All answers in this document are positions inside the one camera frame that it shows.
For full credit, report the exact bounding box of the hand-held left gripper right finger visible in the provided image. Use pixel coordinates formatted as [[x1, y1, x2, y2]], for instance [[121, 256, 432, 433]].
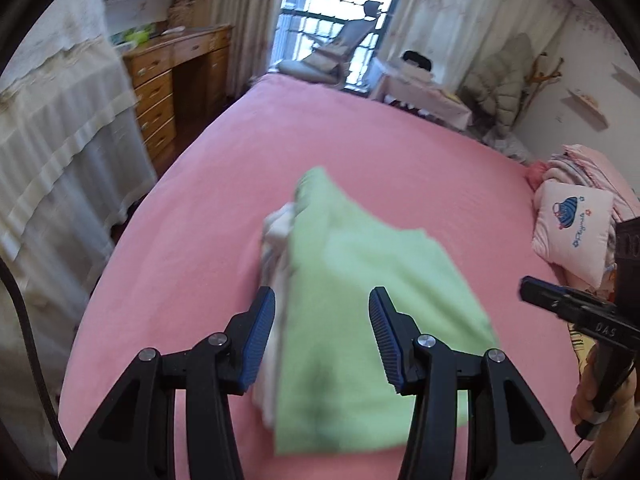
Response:
[[368, 286, 581, 480]]

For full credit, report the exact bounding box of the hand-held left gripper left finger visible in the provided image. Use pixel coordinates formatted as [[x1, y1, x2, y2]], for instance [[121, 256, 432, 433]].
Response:
[[59, 286, 277, 480]]

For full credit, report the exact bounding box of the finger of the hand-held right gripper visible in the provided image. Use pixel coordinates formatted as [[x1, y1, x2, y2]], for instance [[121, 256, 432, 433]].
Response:
[[520, 276, 588, 321]]

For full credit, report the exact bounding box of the green t-shirt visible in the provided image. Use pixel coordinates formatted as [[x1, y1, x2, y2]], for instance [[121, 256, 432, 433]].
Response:
[[272, 167, 501, 456]]

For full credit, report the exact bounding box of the person's right forearm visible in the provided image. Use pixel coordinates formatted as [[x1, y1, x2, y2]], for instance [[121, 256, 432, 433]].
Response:
[[597, 380, 640, 480]]

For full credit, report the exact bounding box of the stack of folded clothes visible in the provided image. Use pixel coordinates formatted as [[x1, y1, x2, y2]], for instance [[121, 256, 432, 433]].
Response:
[[252, 200, 301, 428]]

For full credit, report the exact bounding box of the person's right hand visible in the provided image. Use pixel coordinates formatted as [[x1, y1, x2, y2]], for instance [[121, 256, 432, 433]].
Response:
[[570, 346, 601, 426]]

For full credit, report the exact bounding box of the yellow striped garment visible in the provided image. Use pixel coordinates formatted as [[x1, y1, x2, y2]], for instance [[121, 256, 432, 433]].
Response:
[[567, 322, 596, 366]]

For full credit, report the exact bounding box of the pink printed pillow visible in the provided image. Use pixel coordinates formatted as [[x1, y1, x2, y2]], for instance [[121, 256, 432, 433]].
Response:
[[531, 180, 615, 286]]

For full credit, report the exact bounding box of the pile of folded quilts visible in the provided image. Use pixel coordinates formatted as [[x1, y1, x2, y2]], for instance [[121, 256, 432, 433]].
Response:
[[525, 144, 640, 291]]

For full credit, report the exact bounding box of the pink bed blanket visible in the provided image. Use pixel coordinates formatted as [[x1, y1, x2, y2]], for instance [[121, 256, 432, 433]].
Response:
[[59, 72, 591, 480]]

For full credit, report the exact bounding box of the green puffer jacket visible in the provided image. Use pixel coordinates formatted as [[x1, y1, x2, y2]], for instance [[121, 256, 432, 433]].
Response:
[[457, 32, 536, 141]]

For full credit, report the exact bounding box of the wooden coat rack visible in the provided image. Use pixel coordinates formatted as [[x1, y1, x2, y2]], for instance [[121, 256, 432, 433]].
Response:
[[515, 50, 566, 126]]

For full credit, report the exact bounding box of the small table with tablecloth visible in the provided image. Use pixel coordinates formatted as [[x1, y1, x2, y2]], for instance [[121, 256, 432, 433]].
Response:
[[372, 57, 473, 133]]

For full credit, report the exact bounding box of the white case with black top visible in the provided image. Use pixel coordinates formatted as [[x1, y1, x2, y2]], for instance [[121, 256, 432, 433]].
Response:
[[400, 50, 433, 73]]

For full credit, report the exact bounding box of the wooden desk with drawers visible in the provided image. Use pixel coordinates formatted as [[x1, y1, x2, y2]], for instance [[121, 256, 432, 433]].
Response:
[[122, 24, 235, 178]]

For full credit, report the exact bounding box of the beige floral curtain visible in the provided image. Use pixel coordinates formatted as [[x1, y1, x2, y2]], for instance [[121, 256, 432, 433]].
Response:
[[370, 0, 573, 96], [205, 0, 296, 106]]

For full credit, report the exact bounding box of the white lace furniture cover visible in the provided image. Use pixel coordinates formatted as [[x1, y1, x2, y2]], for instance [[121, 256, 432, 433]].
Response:
[[0, 0, 158, 476]]

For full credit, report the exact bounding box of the grey office chair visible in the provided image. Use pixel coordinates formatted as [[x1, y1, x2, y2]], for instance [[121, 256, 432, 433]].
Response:
[[276, 1, 388, 91]]

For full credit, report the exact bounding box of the green packet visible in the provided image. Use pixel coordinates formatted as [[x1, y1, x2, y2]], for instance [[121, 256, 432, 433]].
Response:
[[111, 27, 151, 46]]

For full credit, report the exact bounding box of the window with metal grille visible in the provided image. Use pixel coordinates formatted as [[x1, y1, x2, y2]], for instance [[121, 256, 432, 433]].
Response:
[[270, 0, 421, 93]]

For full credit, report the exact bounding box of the woven basket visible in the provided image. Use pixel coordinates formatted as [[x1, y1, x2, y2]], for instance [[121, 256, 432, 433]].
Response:
[[167, 0, 201, 28]]

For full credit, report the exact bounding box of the pink wall shelf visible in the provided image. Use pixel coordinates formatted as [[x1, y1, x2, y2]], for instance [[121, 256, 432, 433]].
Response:
[[567, 89, 608, 126]]

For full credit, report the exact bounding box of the thick black cable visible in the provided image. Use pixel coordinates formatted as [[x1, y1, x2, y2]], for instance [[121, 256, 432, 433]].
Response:
[[0, 255, 73, 461]]

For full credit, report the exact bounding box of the white wall shelf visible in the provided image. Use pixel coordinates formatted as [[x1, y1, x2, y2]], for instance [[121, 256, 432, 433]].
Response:
[[612, 62, 640, 86]]

